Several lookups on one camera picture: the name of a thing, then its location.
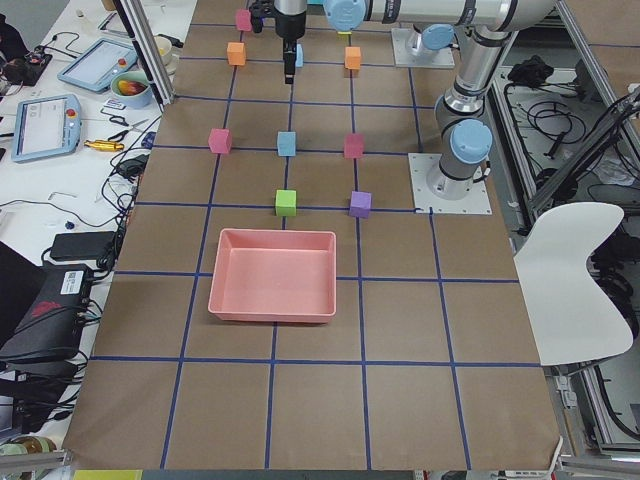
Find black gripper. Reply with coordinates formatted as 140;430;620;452
274;0;306;84

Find light blue block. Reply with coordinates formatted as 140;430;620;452
295;44;304;68
276;131;297;157

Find far pink block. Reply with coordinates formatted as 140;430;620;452
235;9;252;32

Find pink block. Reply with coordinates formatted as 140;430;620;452
235;9;252;32
208;128;232;154
343;133;364;159

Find left orange block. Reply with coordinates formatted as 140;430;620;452
226;42;247;66

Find orange block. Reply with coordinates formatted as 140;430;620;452
344;46;362;71
226;42;247;66

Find right orange block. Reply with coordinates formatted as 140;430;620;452
344;46;362;71

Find right pink block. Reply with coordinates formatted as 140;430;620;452
343;133;364;159

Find left pink block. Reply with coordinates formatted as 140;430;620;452
208;128;232;154

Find white mug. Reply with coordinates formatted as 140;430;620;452
154;35;173;67

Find green block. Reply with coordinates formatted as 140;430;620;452
275;189;297;217

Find blue bowl with fruit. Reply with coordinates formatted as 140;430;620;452
110;71;153;109

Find purple block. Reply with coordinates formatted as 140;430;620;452
348;191;372;219

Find black scissors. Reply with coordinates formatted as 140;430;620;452
107;119;146;143

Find far teach pendant tablet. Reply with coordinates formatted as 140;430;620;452
57;38;138;92

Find teach pendant tablet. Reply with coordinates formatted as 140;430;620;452
11;94;81;163
57;38;138;92

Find gold metal tool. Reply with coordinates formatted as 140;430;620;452
84;140;125;152

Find pink plastic tray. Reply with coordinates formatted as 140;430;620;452
208;228;337;324

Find near teach pendant tablet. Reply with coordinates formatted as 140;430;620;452
11;94;81;163

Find black power adapter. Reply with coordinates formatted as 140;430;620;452
49;231;115;261

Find black electronics box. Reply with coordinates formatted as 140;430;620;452
1;264;93;364

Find white chair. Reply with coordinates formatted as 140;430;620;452
514;202;633;366

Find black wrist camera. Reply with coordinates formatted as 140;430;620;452
248;0;275;34

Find aluminium frame post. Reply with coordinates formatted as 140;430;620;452
114;0;175;107

